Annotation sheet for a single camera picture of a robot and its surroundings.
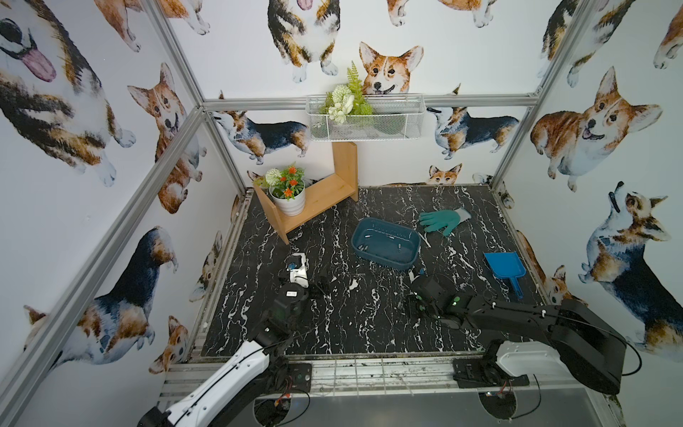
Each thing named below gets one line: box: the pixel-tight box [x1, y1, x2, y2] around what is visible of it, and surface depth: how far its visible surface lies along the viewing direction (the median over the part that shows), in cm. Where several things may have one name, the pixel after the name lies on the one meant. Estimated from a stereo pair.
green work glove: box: [418, 207, 473, 237], surface depth 109 cm
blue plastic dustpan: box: [483, 250, 527, 300], surface depth 98 cm
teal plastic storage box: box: [351, 217, 421, 270], surface depth 105 cm
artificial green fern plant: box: [319, 60, 373, 125], surface depth 82 cm
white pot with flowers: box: [252, 161, 306, 218], surface depth 97 cm
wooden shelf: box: [252, 141, 360, 245], surface depth 109 cm
